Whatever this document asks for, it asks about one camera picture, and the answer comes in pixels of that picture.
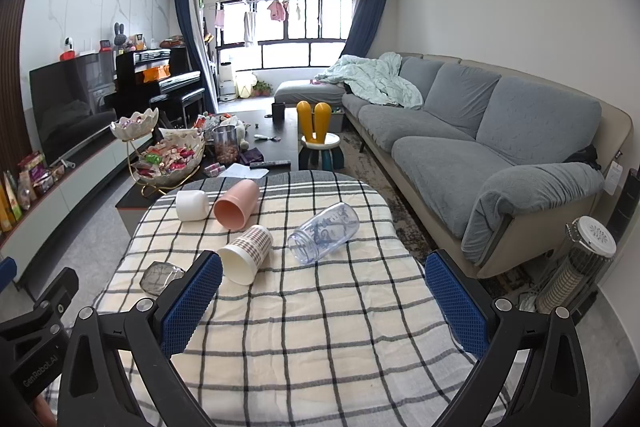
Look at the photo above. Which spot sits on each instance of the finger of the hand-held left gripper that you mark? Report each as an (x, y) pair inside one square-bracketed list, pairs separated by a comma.
[(6, 269)]

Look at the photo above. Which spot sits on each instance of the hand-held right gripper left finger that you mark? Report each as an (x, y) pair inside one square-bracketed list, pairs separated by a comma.
[(195, 302)]

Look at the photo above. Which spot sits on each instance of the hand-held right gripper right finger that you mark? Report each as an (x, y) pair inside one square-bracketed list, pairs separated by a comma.
[(457, 302)]

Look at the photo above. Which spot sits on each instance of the grey glass cup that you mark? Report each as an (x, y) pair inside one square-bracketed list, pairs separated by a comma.
[(160, 279)]

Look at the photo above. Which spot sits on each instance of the plaid paper cup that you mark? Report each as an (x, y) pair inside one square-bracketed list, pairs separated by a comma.
[(242, 254)]

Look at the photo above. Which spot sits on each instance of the white cup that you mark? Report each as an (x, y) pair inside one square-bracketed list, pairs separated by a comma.
[(191, 205)]

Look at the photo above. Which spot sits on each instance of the pink cup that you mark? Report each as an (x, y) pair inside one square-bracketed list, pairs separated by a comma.
[(235, 207)]

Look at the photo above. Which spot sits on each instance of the row of snack packets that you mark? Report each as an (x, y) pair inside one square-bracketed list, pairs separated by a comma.
[(30, 182)]

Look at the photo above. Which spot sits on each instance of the pale green tv cabinet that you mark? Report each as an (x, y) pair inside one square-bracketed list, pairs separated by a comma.
[(75, 194)]

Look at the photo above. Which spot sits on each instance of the cylindrical electric heater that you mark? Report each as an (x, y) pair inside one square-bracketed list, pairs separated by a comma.
[(575, 267)]

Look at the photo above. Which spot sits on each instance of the white tiered snack bowl stand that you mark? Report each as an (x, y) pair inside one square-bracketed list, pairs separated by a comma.
[(170, 179)]

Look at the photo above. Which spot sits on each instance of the black white checked cloth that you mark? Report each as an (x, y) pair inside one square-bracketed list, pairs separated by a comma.
[(325, 332)]

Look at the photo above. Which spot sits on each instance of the grey beige sofa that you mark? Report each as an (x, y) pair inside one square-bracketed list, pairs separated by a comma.
[(450, 167)]

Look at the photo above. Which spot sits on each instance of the white paper sheet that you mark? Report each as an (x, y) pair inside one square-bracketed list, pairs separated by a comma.
[(240, 172)]

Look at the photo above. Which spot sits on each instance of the pile of wrapped snacks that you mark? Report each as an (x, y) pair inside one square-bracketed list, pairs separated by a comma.
[(167, 158)]

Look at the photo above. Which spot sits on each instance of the black remote control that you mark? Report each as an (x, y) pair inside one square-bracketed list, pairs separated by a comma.
[(270, 164)]

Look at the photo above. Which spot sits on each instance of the purple cloth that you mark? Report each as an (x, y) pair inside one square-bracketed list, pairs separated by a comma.
[(252, 155)]

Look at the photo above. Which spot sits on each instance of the clear jar of nuts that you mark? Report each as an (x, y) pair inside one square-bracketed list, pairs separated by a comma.
[(225, 147)]

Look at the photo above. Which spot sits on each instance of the black television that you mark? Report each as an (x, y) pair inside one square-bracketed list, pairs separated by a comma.
[(65, 107)]

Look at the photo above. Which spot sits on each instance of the dark coffee table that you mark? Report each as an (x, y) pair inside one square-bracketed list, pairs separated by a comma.
[(280, 147)]

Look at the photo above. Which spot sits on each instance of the white spoon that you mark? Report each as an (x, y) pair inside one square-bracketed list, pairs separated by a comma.
[(266, 137)]

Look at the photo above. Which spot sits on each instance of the black bag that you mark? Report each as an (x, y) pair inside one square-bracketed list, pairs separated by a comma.
[(586, 157)]

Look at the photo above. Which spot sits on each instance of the yellow rabbit ear stool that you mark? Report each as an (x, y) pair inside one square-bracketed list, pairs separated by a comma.
[(320, 143)]

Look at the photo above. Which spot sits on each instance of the black piano bench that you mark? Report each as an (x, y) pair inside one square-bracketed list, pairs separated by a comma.
[(180, 99)]

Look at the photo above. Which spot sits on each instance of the black mug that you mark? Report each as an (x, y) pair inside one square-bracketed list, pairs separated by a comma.
[(278, 112)]

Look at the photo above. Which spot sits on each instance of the yellow bag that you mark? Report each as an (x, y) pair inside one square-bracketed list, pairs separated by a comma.
[(245, 87)]

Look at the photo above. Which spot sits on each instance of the black upright piano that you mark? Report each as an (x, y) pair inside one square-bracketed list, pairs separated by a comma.
[(175, 82)]

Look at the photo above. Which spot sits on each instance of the white floor appliance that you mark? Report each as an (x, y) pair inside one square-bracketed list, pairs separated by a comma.
[(226, 82)]

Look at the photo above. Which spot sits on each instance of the potted plant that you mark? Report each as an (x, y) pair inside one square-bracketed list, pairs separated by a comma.
[(262, 88)]

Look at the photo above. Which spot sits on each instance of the orange piano book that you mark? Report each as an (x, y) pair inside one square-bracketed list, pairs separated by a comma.
[(156, 74)]

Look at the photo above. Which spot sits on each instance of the light green blanket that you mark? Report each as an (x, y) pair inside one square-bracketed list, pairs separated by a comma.
[(380, 82)]

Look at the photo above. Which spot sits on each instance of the grey rabbit plush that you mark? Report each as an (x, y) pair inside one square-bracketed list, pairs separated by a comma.
[(119, 39)]

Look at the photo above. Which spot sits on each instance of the blue grey curtain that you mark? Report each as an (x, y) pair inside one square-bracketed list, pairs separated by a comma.
[(367, 17), (187, 32)]

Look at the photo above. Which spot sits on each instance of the black framed window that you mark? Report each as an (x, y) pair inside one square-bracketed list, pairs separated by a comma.
[(300, 52)]

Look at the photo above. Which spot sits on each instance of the white hanging towel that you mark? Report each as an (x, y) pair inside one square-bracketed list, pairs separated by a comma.
[(249, 29)]

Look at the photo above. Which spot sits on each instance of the pink hanging garment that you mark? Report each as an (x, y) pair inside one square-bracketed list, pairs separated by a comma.
[(276, 11)]

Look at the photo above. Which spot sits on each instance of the white security camera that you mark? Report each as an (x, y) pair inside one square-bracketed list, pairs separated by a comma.
[(69, 47)]

